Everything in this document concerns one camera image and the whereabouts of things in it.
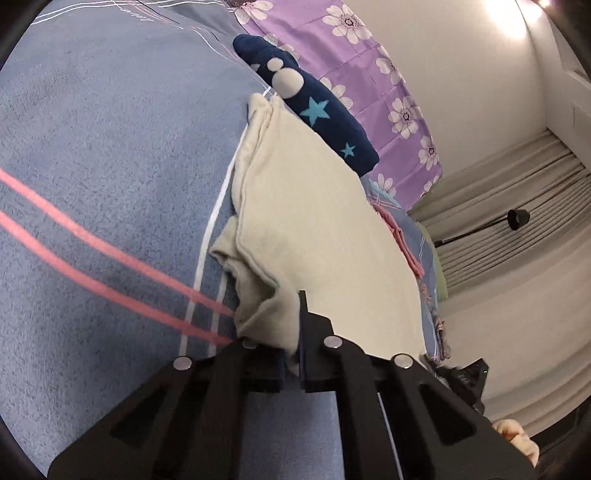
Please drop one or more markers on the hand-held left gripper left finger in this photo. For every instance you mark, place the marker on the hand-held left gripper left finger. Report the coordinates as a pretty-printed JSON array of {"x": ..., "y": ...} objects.
[{"x": 258, "y": 369}]

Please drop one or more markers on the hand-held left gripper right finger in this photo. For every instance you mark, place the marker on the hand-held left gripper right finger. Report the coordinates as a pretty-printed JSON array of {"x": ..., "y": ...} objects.
[{"x": 318, "y": 360}]

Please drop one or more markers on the cream long-sleeve shirt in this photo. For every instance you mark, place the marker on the cream long-sleeve shirt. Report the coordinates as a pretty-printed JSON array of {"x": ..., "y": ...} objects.
[{"x": 323, "y": 230}]

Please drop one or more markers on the person's right hand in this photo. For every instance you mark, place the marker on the person's right hand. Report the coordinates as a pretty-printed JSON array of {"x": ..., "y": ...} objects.
[{"x": 517, "y": 443}]

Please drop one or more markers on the multicolour knitted cloth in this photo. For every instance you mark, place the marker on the multicolour knitted cloth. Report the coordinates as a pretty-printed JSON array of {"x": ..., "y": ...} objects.
[{"x": 438, "y": 323}]

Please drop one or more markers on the green pillow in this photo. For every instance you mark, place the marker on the green pillow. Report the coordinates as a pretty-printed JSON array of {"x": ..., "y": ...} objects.
[{"x": 441, "y": 281}]

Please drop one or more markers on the cream pleated curtain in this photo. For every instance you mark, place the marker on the cream pleated curtain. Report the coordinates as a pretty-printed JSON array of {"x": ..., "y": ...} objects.
[{"x": 531, "y": 300}]

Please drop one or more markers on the folded pink garment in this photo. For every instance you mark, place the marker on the folded pink garment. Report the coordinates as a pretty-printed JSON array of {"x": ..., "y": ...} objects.
[{"x": 406, "y": 244}]

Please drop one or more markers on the black floor lamp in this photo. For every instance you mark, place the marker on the black floor lamp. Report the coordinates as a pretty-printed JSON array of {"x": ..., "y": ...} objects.
[{"x": 518, "y": 218}]

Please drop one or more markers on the navy star print garment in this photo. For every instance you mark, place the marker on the navy star print garment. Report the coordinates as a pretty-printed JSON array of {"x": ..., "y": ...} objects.
[{"x": 332, "y": 134}]

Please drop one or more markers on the blue plaid bedsheet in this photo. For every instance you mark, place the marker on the blue plaid bedsheet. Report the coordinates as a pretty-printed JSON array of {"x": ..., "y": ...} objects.
[{"x": 92, "y": 184}]

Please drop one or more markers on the purple floral pillow cover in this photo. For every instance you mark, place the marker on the purple floral pillow cover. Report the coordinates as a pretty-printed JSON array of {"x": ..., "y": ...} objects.
[{"x": 369, "y": 69}]

